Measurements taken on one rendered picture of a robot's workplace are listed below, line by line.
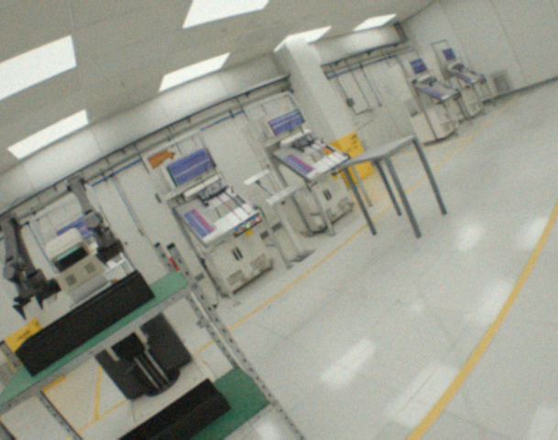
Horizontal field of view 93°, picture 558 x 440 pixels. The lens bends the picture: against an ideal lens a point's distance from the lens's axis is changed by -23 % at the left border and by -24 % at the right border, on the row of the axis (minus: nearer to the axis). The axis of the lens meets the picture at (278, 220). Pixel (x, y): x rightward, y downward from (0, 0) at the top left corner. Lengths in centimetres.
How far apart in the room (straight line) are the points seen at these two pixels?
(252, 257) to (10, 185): 375
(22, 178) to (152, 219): 214
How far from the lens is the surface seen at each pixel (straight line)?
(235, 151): 580
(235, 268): 387
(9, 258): 172
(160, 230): 532
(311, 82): 638
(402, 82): 701
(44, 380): 128
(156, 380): 229
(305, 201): 430
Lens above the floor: 120
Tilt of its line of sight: 10 degrees down
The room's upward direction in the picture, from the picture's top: 28 degrees counter-clockwise
